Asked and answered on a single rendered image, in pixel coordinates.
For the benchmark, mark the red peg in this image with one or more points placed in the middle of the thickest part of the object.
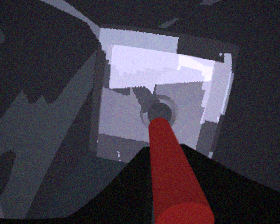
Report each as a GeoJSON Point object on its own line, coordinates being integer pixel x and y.
{"type": "Point", "coordinates": [176, 194]}

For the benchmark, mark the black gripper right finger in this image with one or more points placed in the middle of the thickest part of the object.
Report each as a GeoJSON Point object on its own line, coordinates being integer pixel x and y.
{"type": "Point", "coordinates": [234, 199]}

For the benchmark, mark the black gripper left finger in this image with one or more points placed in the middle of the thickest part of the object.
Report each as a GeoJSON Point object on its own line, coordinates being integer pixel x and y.
{"type": "Point", "coordinates": [126, 200]}

